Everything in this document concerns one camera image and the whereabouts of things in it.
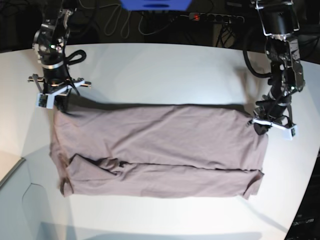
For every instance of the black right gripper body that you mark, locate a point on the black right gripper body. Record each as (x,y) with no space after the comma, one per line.
(55,77)

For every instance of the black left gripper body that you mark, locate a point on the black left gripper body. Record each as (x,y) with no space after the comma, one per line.
(274,110)

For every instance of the mauve grey t-shirt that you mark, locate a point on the mauve grey t-shirt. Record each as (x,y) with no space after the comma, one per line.
(165,151)

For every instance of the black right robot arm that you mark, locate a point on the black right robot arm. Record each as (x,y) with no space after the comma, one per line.
(49,45)

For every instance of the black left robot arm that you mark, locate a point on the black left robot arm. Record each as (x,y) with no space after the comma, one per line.
(279,23)

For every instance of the black keyboard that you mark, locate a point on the black keyboard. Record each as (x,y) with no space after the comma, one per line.
(306,224)

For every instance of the blue plastic box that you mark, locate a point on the blue plastic box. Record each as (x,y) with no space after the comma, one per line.
(156,5)

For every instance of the black power strip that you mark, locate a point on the black power strip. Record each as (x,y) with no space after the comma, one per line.
(216,18)

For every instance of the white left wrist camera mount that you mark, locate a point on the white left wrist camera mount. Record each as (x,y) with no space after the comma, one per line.
(283,123)

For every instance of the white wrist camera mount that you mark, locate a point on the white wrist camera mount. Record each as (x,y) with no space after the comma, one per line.
(50,94)
(283,123)

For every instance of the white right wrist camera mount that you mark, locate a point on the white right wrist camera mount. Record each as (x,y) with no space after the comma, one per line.
(50,94)

